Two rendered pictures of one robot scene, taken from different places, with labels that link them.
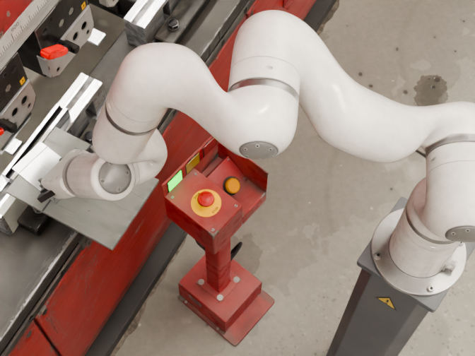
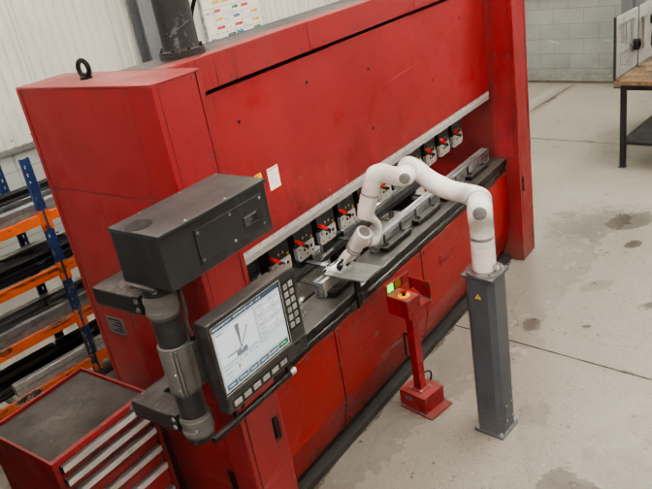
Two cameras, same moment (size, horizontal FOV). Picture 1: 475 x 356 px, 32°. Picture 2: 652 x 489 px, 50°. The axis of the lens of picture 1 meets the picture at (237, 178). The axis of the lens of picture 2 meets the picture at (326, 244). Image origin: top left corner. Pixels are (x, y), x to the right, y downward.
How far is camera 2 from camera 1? 2.56 m
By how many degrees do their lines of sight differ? 40
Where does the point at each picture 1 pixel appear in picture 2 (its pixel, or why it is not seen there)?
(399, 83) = (513, 322)
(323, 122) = (426, 181)
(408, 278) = (480, 275)
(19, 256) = (327, 302)
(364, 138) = (439, 183)
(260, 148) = (405, 176)
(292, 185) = (459, 362)
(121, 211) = (368, 274)
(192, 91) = (385, 169)
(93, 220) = (357, 277)
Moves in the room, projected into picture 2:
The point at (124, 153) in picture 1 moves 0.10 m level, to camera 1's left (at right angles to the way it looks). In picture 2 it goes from (367, 210) to (346, 211)
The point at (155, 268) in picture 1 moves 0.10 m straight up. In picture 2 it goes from (388, 391) to (386, 378)
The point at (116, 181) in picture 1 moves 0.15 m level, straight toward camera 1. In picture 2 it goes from (365, 232) to (372, 244)
